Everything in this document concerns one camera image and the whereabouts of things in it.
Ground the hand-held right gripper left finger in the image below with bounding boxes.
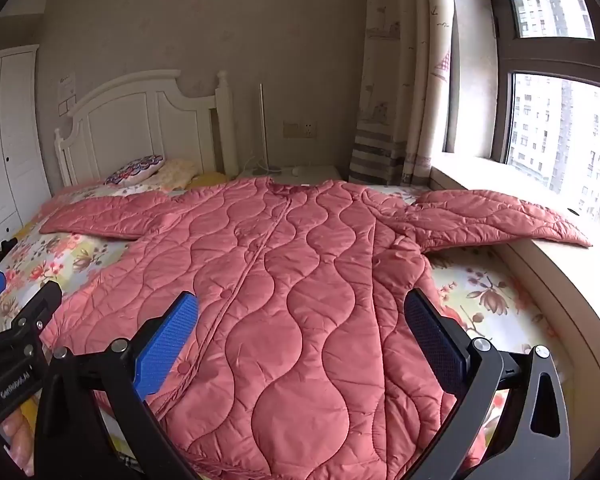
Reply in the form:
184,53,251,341
34,290,201,480

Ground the white wardrobe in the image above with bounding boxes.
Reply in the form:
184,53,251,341
0,44,53,263

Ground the beige window sill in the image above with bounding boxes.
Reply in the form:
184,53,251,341
430,152,600,411

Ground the printed beige curtain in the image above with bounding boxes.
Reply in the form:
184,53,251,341
347,0,456,187

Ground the floral bed sheet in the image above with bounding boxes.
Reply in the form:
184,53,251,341
0,180,576,480

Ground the white nightstand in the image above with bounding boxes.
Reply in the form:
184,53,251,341
237,164,343,186

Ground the yellow pillow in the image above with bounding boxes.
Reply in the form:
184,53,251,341
187,172,228,191

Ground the person's left hand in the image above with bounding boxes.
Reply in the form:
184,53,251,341
0,402,37,476

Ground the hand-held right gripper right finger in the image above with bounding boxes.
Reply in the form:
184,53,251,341
404,287,573,480

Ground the pink quilted jacket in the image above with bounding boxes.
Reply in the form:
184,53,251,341
39,176,593,480

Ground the dark framed window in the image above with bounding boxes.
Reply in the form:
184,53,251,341
480,0,600,231

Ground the wall socket panel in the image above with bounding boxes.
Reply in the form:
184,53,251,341
282,120,318,138

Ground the white charger cable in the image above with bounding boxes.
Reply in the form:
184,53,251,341
251,83,283,177

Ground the beige pillow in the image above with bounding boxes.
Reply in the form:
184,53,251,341
152,158,201,191

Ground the white wooden headboard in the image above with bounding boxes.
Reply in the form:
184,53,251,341
54,70,238,188

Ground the patterned round pillow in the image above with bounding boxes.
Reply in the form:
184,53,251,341
104,154,166,186

